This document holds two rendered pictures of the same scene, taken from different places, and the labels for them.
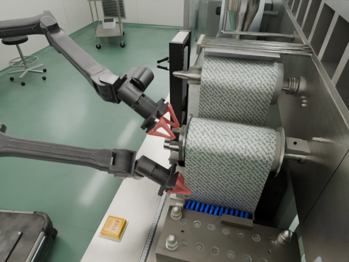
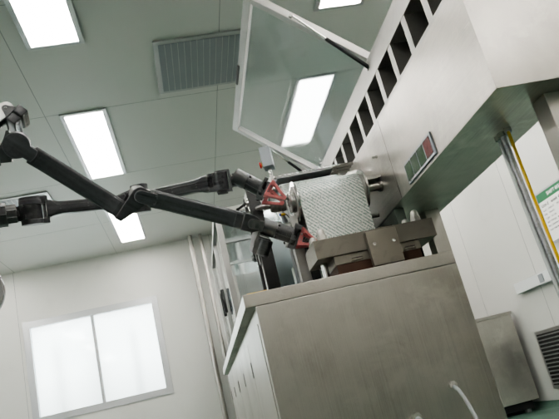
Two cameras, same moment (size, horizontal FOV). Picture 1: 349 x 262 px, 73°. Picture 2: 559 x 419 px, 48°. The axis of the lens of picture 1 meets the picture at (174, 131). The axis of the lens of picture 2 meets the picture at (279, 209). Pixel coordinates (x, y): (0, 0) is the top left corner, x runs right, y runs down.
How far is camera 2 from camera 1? 2.02 m
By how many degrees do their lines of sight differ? 60
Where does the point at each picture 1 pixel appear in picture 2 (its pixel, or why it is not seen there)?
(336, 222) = (394, 144)
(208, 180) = (326, 218)
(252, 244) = not seen: hidden behind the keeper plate
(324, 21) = (348, 153)
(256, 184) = (362, 205)
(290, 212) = not seen: hidden behind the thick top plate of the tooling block
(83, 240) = not seen: outside the picture
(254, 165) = (351, 187)
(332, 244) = (400, 150)
